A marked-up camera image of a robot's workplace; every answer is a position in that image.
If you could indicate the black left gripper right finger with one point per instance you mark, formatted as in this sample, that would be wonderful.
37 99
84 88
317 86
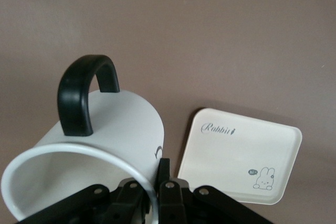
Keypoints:
170 200

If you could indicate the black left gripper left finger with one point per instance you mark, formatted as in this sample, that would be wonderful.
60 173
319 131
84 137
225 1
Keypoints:
78 200

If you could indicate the cream rabbit print tray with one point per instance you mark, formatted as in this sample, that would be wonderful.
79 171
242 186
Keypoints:
236 150

